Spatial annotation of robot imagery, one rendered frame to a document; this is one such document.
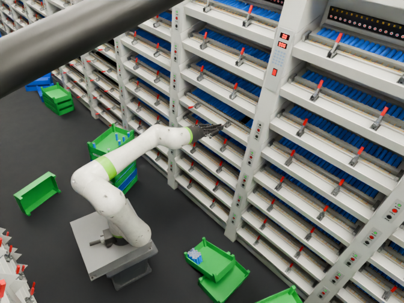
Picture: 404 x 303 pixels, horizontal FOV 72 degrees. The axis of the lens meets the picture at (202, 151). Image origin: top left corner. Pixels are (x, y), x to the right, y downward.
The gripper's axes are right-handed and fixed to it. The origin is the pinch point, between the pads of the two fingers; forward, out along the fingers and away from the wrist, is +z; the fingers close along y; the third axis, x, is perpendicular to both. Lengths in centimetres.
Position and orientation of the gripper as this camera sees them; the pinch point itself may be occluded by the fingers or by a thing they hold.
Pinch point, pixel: (217, 127)
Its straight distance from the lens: 163.5
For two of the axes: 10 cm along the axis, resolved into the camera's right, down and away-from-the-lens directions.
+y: 7.0, 5.1, -5.0
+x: 2.5, -8.3, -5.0
